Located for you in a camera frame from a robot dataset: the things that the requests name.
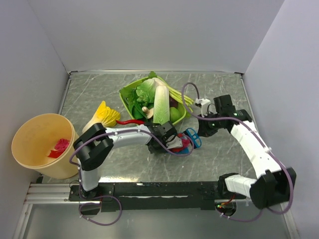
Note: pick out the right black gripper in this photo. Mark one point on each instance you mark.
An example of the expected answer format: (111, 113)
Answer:
(203, 130)

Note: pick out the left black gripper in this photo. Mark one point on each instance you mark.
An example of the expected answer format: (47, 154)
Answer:
(152, 149)

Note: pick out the blue hand brush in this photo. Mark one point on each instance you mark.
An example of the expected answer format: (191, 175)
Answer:
(190, 132)

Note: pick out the blue dustpan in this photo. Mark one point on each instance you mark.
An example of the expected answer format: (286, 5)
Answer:
(185, 150)

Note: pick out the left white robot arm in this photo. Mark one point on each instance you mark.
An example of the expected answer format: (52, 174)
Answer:
(94, 145)

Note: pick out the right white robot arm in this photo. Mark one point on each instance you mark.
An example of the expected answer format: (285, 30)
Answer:
(272, 184)

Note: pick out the pink paper scrap upper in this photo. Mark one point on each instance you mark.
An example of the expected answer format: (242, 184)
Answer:
(185, 142)

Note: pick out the pink paper scrap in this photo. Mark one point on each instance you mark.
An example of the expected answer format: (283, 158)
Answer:
(185, 142)
(62, 145)

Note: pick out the green plastic basket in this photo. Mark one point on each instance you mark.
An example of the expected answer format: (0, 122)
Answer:
(129, 97)

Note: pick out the red chili pepper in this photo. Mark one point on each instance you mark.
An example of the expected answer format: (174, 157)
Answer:
(131, 121)

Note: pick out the long green white cabbage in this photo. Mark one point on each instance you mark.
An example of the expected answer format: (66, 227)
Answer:
(161, 105)

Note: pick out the green round fruit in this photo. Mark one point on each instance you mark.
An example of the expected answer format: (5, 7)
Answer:
(174, 114)

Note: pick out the beige mushroom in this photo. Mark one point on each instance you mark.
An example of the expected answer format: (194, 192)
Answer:
(148, 112)

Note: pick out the purple onion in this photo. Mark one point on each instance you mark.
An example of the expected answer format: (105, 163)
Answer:
(173, 103)

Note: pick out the green onion stalks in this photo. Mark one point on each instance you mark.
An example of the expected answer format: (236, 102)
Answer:
(176, 95)

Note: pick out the green leafy lettuce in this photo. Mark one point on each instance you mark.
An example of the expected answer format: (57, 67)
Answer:
(146, 92)

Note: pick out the yellow napa cabbage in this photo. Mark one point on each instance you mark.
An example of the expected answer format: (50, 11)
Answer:
(105, 115)

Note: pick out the pink paper scrap lower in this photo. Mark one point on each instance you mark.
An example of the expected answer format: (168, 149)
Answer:
(62, 145)

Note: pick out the red paper strip right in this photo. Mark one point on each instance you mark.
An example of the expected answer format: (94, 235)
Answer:
(54, 154)

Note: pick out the beige plastic bucket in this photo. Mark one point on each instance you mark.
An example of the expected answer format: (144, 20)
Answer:
(37, 137)

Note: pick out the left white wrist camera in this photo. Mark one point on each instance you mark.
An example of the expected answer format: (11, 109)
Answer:
(174, 142)

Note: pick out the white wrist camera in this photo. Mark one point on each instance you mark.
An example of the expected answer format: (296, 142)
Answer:
(174, 142)
(204, 105)

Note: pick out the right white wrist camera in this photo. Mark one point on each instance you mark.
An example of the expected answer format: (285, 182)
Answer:
(204, 105)

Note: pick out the black base frame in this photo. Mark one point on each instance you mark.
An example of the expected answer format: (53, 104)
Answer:
(111, 197)

